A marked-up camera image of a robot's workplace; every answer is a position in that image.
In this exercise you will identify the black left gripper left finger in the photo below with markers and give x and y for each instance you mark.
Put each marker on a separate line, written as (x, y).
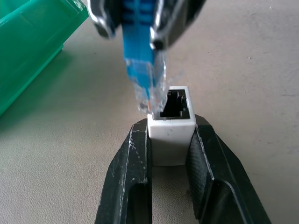
(126, 177)

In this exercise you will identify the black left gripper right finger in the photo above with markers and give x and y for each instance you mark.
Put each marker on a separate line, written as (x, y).
(222, 186)

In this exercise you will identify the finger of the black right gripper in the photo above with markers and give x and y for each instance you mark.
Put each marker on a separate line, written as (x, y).
(104, 16)
(172, 21)

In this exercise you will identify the white network coupler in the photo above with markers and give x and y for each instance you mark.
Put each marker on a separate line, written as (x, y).
(168, 140)

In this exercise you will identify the green plastic bin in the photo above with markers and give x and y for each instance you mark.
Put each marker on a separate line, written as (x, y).
(28, 46)

